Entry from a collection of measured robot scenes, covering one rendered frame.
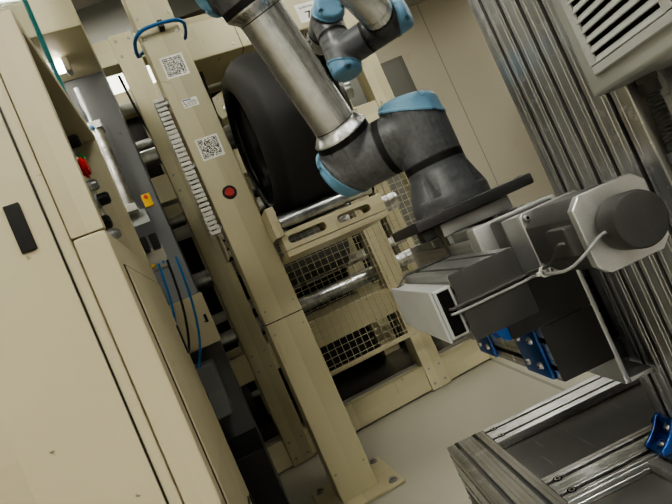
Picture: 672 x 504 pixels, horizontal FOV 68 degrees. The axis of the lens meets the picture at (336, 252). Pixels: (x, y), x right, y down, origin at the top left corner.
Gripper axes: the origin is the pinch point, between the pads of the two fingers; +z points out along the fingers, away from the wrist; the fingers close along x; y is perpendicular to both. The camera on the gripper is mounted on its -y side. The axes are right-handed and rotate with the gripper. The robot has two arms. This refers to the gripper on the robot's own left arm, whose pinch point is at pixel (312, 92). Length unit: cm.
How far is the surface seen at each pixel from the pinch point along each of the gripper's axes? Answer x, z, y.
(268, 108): 14.0, 1.8, 0.6
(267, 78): 10.2, 2.0, 9.7
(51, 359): 75, -53, -51
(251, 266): 35, 27, -36
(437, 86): -353, 468, 174
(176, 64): 30.7, 18.9, 33.5
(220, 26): 6, 42, 59
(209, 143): 31.4, 22.0, 5.6
